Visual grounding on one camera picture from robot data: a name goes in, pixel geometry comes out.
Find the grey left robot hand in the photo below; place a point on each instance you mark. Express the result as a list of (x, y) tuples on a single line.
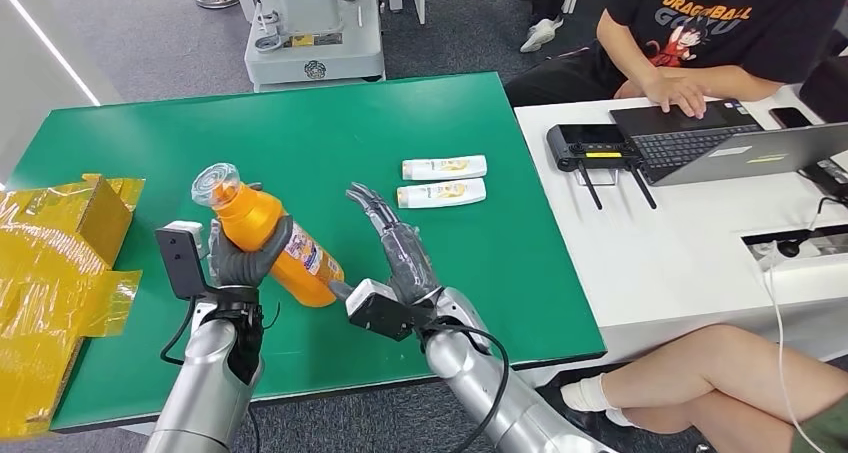
[(242, 268)]

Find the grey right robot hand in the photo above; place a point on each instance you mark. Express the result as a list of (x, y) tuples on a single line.
[(407, 261)]

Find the orange bottle with clear cap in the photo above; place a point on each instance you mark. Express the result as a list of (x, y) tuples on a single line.
[(252, 215)]

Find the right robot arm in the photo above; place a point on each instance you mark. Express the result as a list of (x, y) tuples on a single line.
[(484, 390)]

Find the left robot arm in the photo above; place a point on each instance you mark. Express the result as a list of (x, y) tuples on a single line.
[(202, 384)]

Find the white shampoo bottle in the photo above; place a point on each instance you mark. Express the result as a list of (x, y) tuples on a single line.
[(440, 193), (444, 167)]

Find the yellow film-wrapped cardboard box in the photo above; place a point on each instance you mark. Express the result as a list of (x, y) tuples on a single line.
[(40, 278)]

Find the black controller with antennas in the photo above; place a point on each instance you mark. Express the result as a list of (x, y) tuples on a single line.
[(586, 142)]

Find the white machine base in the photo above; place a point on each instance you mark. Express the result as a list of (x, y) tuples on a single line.
[(311, 52)]

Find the person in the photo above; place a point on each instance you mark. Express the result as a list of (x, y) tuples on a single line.
[(729, 370), (542, 32), (715, 19)]

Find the laptop with grey lid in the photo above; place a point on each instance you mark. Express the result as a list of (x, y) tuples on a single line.
[(748, 155)]

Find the black smartphone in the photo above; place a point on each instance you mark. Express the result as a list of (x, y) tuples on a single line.
[(790, 118)]

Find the black power adapter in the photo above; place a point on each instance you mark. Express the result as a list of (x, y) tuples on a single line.
[(828, 178)]

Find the black chair back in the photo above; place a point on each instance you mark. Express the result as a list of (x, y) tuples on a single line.
[(828, 89)]

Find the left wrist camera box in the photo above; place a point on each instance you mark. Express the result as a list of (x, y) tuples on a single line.
[(180, 261)]

